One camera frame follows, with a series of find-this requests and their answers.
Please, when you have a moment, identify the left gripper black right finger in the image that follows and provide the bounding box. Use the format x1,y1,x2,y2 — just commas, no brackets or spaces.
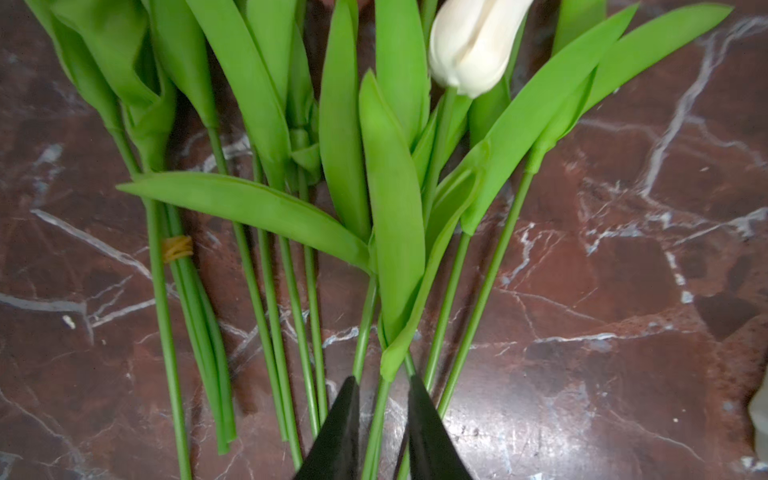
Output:
407,374,471,480

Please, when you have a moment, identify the white tulip flower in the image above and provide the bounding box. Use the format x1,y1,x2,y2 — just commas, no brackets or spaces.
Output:
359,0,736,480

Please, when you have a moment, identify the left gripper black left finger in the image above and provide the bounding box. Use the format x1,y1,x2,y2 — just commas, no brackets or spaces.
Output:
294,376,360,480

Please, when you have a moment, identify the yellow tulip flower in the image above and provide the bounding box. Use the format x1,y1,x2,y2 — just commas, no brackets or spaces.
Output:
124,1,430,479

